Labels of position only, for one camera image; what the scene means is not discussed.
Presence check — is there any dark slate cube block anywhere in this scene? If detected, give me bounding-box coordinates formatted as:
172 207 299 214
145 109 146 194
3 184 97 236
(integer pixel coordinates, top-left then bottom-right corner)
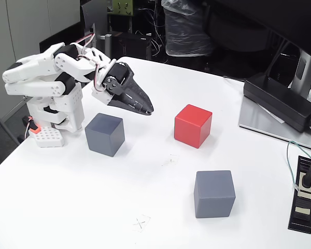
84 113 125 158

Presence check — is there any grey cube block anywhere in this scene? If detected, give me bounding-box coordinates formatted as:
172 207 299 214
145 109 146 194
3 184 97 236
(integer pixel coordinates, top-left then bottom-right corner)
193 170 236 219

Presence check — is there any black equipment box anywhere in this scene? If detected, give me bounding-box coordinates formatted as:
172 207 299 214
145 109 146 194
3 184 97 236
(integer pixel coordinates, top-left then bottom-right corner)
111 31 152 62

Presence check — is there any red cube block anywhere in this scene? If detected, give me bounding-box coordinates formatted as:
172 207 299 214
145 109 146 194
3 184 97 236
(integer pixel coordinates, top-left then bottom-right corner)
174 104 213 149

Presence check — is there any green panel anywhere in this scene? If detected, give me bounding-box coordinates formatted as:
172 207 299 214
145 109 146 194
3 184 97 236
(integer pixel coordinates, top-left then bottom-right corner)
111 0 133 16

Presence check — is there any small clear tape mark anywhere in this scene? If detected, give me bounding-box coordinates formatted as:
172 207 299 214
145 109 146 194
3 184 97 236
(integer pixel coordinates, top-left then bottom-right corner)
162 154 181 167

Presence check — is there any white perforated clamp block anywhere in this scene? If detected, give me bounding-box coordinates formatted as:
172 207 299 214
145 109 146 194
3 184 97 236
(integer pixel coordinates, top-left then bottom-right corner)
28 126 66 148

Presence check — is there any silver monitor stand base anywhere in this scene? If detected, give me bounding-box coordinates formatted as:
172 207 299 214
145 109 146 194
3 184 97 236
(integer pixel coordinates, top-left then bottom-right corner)
238 95 311 153

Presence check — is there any clear tape with X mark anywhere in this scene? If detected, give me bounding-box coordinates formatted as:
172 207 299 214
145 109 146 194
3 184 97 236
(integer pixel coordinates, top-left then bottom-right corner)
129 214 151 233

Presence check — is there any black power adapter brick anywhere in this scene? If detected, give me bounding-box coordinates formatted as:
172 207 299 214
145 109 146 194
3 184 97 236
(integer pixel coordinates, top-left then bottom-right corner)
243 72 311 133

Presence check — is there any large black monitor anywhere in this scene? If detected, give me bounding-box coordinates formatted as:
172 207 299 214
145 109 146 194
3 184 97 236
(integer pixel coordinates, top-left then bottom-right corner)
209 0 311 62

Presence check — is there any silver monitor stand neck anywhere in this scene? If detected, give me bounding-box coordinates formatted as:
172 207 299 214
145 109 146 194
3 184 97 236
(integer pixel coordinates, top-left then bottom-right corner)
287 49 311 98

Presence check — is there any black table outlet strip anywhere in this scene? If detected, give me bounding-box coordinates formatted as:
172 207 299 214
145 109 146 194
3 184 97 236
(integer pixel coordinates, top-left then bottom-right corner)
287 155 311 234

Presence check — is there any silver metal post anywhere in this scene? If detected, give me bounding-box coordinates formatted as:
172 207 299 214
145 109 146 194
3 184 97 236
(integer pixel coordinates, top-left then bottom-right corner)
100 33 114 60

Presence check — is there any orange cable clip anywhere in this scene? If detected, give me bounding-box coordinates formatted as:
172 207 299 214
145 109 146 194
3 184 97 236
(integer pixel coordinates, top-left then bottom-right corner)
22 116 41 134

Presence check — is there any thin green cable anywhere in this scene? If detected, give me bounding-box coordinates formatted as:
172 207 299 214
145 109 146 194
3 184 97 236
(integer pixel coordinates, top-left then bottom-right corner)
286 140 311 192

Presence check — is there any black plug with cable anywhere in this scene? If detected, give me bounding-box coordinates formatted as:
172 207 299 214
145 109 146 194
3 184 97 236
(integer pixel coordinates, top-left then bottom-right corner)
300 157 311 189

